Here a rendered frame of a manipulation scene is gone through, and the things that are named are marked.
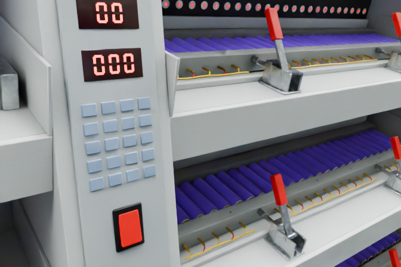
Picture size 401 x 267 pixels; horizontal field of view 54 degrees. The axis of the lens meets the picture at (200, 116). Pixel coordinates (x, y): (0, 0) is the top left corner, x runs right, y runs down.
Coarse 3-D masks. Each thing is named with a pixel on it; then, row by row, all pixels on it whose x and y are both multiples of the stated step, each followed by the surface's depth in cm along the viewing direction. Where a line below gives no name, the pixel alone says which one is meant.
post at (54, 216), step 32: (0, 0) 34; (32, 0) 26; (160, 0) 31; (32, 32) 27; (160, 32) 31; (160, 64) 31; (64, 96) 27; (160, 96) 32; (64, 128) 27; (160, 128) 32; (64, 160) 27; (64, 192) 28; (32, 224) 36; (64, 224) 28; (64, 256) 29
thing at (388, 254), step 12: (384, 240) 75; (396, 240) 77; (360, 252) 72; (372, 252) 72; (384, 252) 71; (396, 252) 64; (348, 264) 68; (360, 264) 69; (372, 264) 68; (384, 264) 69; (396, 264) 63
